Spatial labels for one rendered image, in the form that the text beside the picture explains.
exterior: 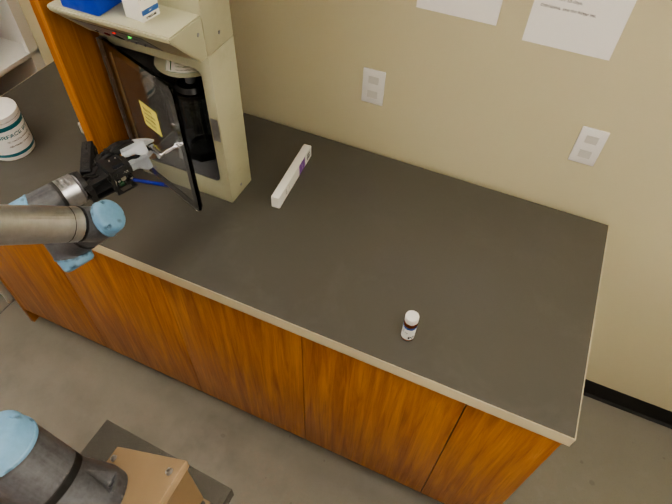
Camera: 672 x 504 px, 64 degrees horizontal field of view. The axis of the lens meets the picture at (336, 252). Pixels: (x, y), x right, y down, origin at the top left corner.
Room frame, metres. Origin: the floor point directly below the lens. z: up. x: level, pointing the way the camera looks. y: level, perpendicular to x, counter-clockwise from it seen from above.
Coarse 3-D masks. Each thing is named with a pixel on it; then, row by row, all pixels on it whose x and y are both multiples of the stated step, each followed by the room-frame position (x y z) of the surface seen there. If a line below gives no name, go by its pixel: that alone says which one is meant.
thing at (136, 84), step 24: (120, 72) 1.17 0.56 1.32; (144, 72) 1.08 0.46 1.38; (120, 96) 1.20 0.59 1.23; (144, 96) 1.11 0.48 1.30; (168, 96) 1.02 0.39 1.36; (144, 120) 1.13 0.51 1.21; (168, 120) 1.04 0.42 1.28; (168, 144) 1.07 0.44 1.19; (168, 168) 1.09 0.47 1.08; (192, 192) 1.02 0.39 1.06
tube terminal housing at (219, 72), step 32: (160, 0) 1.15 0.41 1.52; (192, 0) 1.12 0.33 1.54; (224, 0) 1.20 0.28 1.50; (224, 32) 1.18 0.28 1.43; (192, 64) 1.13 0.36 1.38; (224, 64) 1.16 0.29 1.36; (224, 96) 1.15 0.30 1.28; (224, 128) 1.13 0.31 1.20; (224, 160) 1.11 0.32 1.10; (224, 192) 1.12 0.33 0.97
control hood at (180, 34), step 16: (64, 16) 1.14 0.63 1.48; (80, 16) 1.09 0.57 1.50; (96, 16) 1.08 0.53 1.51; (112, 16) 1.09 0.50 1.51; (160, 16) 1.09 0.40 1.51; (176, 16) 1.10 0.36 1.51; (192, 16) 1.10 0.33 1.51; (128, 32) 1.05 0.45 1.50; (144, 32) 1.03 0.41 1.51; (160, 32) 1.03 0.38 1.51; (176, 32) 1.03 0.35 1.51; (192, 32) 1.07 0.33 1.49; (160, 48) 1.10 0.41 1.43; (176, 48) 1.03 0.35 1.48; (192, 48) 1.06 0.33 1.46
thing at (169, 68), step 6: (156, 60) 1.21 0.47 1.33; (162, 60) 1.20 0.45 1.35; (156, 66) 1.21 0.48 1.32; (162, 66) 1.19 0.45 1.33; (168, 66) 1.18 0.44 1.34; (174, 66) 1.18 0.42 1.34; (180, 66) 1.18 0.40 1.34; (186, 66) 1.18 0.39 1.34; (162, 72) 1.18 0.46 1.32; (168, 72) 1.18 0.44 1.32; (174, 72) 1.17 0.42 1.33; (180, 72) 1.17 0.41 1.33; (186, 72) 1.17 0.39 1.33; (192, 72) 1.18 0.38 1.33; (198, 72) 1.18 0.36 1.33
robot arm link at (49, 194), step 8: (48, 184) 0.85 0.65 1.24; (32, 192) 0.83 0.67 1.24; (40, 192) 0.82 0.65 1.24; (48, 192) 0.83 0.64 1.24; (56, 192) 0.83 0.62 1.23; (16, 200) 0.80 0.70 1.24; (24, 200) 0.80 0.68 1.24; (32, 200) 0.80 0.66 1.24; (40, 200) 0.81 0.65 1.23; (48, 200) 0.81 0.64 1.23; (56, 200) 0.82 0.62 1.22; (64, 200) 0.83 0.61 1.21
